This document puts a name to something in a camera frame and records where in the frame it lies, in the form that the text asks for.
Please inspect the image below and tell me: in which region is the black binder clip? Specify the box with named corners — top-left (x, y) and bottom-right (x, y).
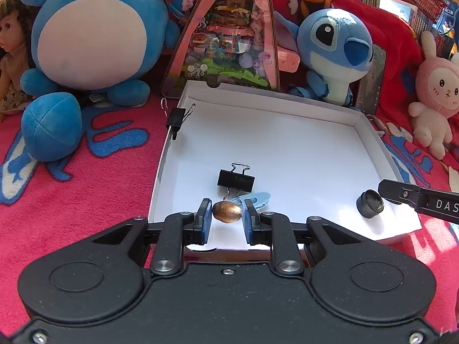
top-left (161, 97), bottom-right (197, 140)
top-left (217, 162), bottom-right (256, 202)

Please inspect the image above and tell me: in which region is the round blue mouse plush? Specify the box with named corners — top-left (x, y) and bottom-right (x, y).
top-left (20, 0), bottom-right (197, 163)

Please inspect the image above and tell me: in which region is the pink paper tag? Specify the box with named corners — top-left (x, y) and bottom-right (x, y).
top-left (278, 52), bottom-right (301, 73)

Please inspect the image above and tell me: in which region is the blue hair clip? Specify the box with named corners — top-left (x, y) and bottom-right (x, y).
top-left (229, 191), bottom-right (272, 211)

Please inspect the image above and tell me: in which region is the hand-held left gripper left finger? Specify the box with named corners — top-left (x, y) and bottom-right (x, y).
top-left (93, 198), bottom-right (213, 277)

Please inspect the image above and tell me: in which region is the pink printed blanket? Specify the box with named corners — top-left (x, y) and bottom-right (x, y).
top-left (0, 93), bottom-right (459, 330)

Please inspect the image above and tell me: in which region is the brown haired doll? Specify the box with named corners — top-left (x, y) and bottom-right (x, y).
top-left (0, 0), bottom-right (36, 122)

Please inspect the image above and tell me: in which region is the triangular toy package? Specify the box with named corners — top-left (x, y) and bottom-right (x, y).
top-left (161, 0), bottom-right (281, 98)

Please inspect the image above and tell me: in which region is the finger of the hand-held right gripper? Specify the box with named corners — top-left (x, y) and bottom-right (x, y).
top-left (378, 179), bottom-right (427, 208)

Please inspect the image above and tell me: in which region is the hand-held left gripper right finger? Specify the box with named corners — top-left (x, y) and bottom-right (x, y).
top-left (243, 201), bottom-right (363, 276)

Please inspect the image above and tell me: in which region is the white cardboard box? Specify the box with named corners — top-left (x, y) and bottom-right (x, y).
top-left (148, 80), bottom-right (423, 251)

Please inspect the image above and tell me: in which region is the blue alien plush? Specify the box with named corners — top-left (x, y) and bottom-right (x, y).
top-left (274, 9), bottom-right (374, 108)

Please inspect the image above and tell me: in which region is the pink bunny plush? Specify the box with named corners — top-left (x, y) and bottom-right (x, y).
top-left (408, 30), bottom-right (459, 161)

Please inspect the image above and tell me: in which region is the brown walnut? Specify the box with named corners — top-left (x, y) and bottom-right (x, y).
top-left (212, 201), bottom-right (243, 224)

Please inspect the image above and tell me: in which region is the black round container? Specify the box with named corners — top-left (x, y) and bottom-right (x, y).
top-left (356, 190), bottom-right (385, 218)

